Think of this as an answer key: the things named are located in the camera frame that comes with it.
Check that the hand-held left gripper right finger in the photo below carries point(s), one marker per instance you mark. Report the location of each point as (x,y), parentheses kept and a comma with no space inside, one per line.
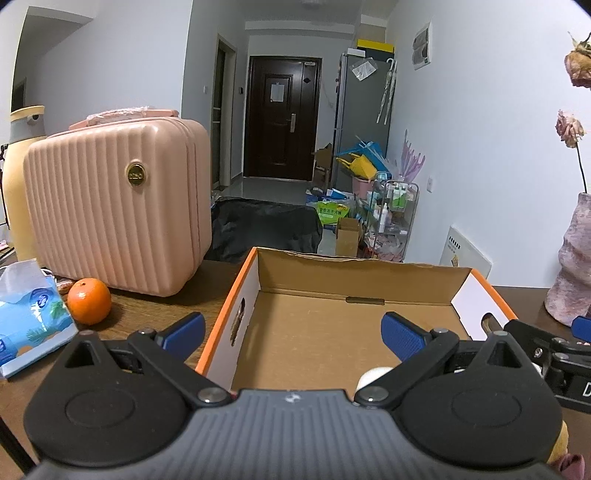
(401,332)

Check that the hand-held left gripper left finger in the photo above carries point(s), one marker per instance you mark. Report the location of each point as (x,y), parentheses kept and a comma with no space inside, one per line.
(184,330)

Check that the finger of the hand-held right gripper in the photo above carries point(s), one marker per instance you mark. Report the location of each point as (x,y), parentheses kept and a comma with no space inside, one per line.
(582,328)
(540,339)

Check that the white soft ball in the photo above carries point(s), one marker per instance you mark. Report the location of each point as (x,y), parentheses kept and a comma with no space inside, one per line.
(371,377)

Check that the yellow and pink plush toy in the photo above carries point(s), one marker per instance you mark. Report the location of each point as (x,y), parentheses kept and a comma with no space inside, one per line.
(563,454)

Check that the orange rimmed cardboard box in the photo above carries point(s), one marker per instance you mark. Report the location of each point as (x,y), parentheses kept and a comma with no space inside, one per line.
(314,332)

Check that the pink textured vase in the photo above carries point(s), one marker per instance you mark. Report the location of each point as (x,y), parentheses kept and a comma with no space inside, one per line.
(572,267)

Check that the orange fruit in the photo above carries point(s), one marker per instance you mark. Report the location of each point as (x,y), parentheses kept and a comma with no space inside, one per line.
(90,302)

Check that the white leaning board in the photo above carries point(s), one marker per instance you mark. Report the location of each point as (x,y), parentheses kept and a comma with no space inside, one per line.
(466,251)

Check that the small open cardboard box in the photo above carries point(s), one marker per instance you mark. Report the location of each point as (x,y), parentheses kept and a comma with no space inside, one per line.
(347,237)

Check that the dark cloth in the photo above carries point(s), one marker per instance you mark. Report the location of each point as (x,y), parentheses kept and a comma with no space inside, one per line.
(263,226)

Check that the pink ribbed suitcase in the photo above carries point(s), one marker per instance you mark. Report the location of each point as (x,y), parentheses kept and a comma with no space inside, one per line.
(101,221)

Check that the green printed bag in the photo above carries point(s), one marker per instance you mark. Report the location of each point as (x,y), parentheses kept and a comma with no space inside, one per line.
(332,213)

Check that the pink bucket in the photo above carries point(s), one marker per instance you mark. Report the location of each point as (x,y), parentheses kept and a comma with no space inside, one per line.
(362,187)

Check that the blue tissue pack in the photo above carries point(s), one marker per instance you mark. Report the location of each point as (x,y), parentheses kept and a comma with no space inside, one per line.
(32,318)

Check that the yellow bag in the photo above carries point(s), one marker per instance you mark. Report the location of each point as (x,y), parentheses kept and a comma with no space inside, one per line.
(358,166)

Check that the brown cardboard box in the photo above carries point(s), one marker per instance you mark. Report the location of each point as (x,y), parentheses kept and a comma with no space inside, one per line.
(323,161)

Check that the small dried rose with stem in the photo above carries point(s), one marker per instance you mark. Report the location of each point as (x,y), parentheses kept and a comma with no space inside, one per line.
(570,127)

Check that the dark brown door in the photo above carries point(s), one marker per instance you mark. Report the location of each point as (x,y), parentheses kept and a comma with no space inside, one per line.
(281,138)

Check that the large yellow bottle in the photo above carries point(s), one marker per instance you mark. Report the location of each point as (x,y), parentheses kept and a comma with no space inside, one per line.
(18,184)

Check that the pink cloth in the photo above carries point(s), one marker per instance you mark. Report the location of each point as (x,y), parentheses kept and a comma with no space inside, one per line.
(124,114)

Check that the grey refrigerator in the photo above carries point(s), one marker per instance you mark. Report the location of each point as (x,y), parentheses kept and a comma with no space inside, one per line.
(360,110)

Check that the white folded umbrella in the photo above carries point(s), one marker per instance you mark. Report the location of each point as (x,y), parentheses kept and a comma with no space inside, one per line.
(387,92)

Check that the white paper notice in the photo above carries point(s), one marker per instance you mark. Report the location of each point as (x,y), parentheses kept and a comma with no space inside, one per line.
(277,92)

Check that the large dried rose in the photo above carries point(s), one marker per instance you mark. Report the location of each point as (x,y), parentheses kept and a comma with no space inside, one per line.
(579,64)

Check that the clear plastic bag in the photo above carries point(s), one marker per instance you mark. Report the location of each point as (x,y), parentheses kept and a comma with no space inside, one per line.
(364,70)

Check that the yellow and black box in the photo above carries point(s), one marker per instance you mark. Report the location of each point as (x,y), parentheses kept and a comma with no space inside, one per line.
(376,48)

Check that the purple wall decoration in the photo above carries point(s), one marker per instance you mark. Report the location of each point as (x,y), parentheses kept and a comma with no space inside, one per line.
(411,161)

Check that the white wall panel box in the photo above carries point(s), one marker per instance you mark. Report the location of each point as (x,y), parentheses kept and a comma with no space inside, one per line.
(421,46)

